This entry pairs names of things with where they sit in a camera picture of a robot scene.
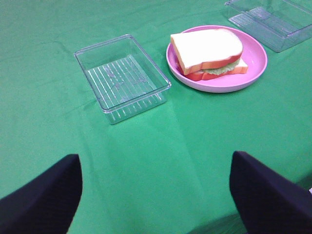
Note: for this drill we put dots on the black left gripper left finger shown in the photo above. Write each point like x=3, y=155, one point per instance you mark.
x=47, y=204

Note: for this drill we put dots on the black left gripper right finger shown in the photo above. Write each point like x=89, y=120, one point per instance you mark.
x=267, y=202

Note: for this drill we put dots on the toy bread slice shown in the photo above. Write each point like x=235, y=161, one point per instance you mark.
x=237, y=67
x=206, y=49

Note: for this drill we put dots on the toy lettuce leaf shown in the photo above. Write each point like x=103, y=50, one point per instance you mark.
x=221, y=70

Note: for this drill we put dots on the left clear plastic tray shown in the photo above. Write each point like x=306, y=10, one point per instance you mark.
x=124, y=79

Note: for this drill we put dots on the clear plastic tray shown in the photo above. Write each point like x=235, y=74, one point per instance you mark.
x=124, y=79
x=278, y=24

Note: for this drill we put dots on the pink round plate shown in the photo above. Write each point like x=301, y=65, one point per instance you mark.
x=253, y=54

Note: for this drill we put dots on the right clear plastic tray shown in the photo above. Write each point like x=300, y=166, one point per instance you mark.
x=278, y=24

